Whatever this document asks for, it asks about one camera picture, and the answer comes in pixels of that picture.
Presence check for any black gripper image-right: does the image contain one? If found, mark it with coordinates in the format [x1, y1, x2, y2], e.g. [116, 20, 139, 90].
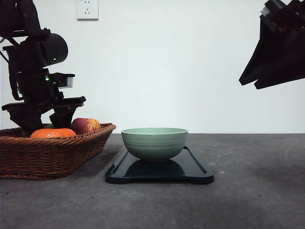
[239, 0, 305, 90]

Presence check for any red yellow apple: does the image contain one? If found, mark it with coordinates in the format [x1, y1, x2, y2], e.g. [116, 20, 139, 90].
[71, 118, 101, 135]

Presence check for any dark rectangular tray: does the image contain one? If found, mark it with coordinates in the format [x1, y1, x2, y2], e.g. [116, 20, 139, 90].
[105, 146, 214, 184]

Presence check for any orange tangerine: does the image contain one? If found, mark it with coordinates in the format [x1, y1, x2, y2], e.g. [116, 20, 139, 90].
[30, 128, 77, 138]

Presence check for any dark green fruit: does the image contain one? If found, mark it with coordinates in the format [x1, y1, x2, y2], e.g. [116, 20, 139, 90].
[45, 124, 54, 128]

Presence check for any green ceramic bowl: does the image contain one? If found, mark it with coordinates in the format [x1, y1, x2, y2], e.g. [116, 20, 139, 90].
[121, 127, 188, 162]

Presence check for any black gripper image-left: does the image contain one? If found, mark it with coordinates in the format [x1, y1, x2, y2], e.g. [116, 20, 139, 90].
[1, 68, 86, 137]

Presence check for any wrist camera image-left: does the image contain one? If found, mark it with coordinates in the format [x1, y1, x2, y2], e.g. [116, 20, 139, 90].
[49, 73, 75, 88]

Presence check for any white wall socket left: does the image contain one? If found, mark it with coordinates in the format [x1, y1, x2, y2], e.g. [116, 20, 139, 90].
[76, 0, 99, 21]

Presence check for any dark purple fruit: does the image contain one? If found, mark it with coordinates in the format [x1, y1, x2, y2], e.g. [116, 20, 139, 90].
[0, 127, 23, 137]

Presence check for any brown wicker basket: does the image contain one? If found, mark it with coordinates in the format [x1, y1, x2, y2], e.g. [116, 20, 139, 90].
[0, 123, 116, 180]

